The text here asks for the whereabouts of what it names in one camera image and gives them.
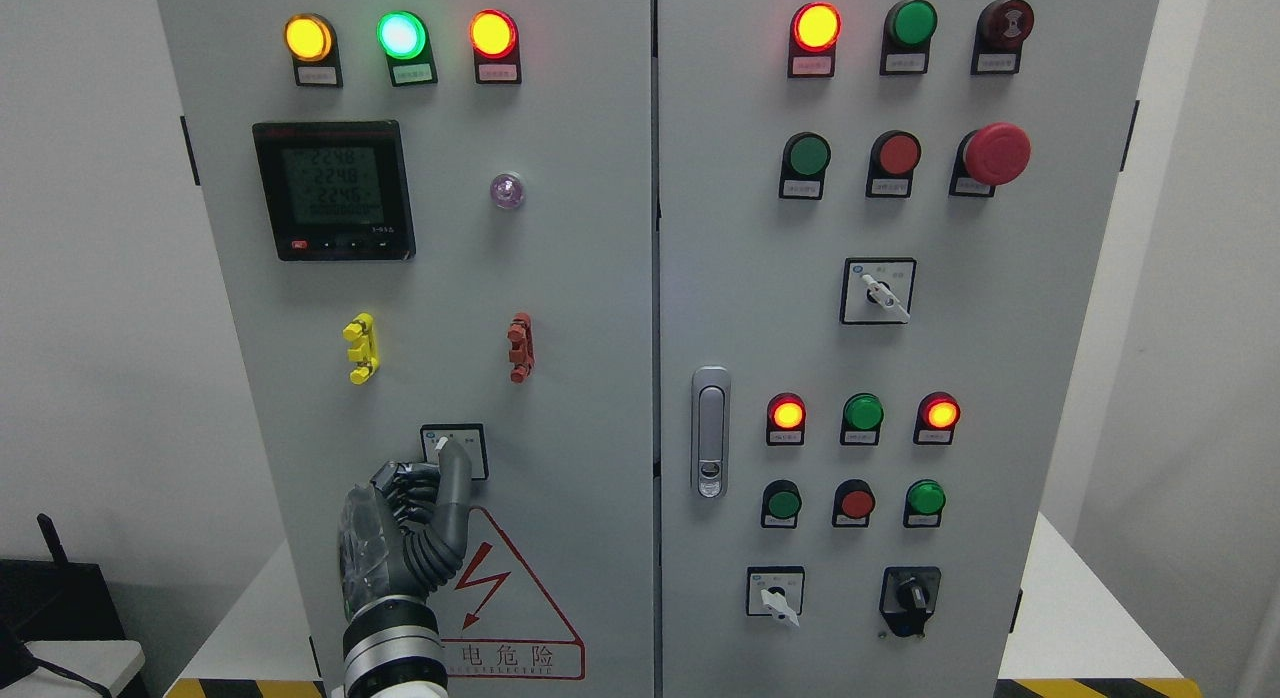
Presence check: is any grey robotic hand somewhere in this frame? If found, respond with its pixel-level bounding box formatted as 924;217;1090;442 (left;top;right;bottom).
338;438;472;620

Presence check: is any white rotary selector switch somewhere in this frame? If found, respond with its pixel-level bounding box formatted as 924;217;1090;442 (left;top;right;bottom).
745;565;806;628
420;423;489;482
838;257;916;325

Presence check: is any green lit indicator light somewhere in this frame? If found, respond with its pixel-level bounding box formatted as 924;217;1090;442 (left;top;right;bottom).
378;12;438;87

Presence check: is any yellow indicator light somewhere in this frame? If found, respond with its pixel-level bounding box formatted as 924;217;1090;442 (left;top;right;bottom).
283;13;343;88

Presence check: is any red electric danger warning sticker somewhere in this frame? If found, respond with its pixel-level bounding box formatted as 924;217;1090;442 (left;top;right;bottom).
430;506;586;681

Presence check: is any yellow plastic terminal clip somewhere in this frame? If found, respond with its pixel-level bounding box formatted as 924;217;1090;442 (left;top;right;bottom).
342;312;380;386

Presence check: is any red plastic terminal clip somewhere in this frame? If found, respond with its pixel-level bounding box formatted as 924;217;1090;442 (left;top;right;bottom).
506;312;535;384

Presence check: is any white box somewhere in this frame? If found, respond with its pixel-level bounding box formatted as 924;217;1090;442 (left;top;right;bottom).
1;640;150;697

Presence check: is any grey left cabinet door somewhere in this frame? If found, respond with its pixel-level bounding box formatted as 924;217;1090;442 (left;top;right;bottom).
157;0;654;697

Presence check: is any grey cabinet door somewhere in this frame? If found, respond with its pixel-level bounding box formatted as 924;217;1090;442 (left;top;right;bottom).
157;0;654;697
655;0;1160;697

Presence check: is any black digital power meter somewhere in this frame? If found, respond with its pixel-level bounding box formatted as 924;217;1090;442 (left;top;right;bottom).
252;120;416;261

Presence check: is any black router with antenna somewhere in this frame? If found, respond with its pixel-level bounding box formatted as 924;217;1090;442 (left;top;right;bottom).
1;514;125;642

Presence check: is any red lit indicator lower left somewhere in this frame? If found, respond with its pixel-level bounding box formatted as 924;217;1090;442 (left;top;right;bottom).
765;392;806;446

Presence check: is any red push button lower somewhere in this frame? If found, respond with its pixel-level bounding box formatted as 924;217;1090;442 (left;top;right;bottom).
831;479;876;528

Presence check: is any red push button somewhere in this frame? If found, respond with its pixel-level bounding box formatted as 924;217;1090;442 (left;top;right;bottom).
831;479;876;528
865;131;922;200

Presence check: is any green indicator lower middle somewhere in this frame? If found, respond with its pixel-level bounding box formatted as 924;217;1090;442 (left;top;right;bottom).
838;392;884;446

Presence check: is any red lit indicator light left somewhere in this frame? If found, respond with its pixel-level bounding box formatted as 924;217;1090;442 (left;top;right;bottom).
468;9;522;86

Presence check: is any bright green push button lower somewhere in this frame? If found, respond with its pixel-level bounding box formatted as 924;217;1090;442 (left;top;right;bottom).
902;479;947;528

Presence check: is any red lit indicator lower right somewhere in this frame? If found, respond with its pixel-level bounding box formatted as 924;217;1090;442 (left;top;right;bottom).
913;391;961;446

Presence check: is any green push button upper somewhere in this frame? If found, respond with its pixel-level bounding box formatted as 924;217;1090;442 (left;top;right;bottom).
778;131;831;201

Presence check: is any grey right cabinet door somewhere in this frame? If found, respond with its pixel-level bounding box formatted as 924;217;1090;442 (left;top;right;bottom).
655;0;1160;697

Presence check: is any red push button upper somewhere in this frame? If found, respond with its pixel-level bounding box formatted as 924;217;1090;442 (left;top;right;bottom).
865;131;922;200

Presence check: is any red lit indicator top right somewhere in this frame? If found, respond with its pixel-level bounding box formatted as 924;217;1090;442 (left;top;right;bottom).
787;1;842;79

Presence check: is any red emergency stop button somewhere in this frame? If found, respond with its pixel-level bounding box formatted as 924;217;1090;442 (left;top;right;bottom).
948;120;1032;199

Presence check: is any green indicator top right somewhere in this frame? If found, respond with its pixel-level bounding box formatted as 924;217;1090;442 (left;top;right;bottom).
879;0;938;76

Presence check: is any dark red buzzer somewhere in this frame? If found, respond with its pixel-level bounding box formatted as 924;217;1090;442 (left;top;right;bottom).
970;0;1036;76

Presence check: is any silver door latch handle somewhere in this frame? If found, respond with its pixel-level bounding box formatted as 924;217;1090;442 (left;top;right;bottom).
690;366;731;499

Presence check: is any black rotary knob switch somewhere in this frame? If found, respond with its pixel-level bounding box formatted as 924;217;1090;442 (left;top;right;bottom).
879;566;942;638

